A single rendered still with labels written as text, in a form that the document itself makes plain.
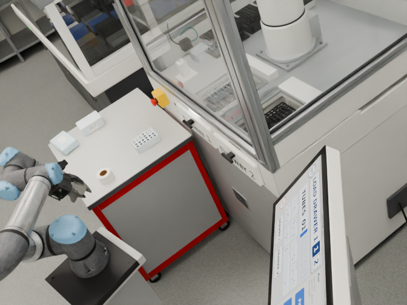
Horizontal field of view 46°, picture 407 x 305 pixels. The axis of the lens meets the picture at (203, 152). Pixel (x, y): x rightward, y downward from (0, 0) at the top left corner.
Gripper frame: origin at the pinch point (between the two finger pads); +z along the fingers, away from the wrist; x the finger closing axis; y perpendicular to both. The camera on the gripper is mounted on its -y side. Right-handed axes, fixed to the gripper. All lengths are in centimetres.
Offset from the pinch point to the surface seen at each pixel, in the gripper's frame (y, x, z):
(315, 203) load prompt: 52, 85, 16
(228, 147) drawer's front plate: -4, 51, 29
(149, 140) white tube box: -38.3, 11.1, 24.2
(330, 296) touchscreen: 81, 84, 10
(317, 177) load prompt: 45, 87, 17
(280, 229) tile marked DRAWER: 47, 68, 25
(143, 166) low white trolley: -25.5, 5.8, 24.9
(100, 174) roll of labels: -24.7, -10.1, 12.8
